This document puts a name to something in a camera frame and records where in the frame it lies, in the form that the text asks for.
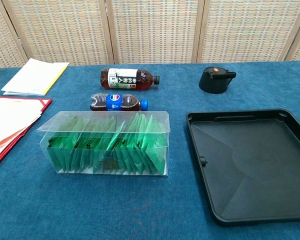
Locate white booklet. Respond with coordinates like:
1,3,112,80
1,58,70,96

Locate woven folding screen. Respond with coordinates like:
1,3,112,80
0,0,300,68

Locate blue tablecloth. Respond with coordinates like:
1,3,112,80
0,60,300,240

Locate red certificate folder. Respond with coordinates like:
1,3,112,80
0,95,53,175

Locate Pepsi cola bottle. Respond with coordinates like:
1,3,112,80
89,92,150,113

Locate brown tea bottle white label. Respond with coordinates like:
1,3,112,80
99,67,161,90

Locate transparent plastic box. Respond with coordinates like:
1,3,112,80
36,110,171,178

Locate black lid with orange button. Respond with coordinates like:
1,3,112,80
198,66,237,95

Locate white paper sheets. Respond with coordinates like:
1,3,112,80
0,98,43,163

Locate yellow booklet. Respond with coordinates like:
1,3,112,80
39,62,70,97

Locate green foil tea packet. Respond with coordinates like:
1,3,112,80
47,116,75,173
145,114,167,175
105,121,127,153

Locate black plastic tray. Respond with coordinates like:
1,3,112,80
185,107,300,227

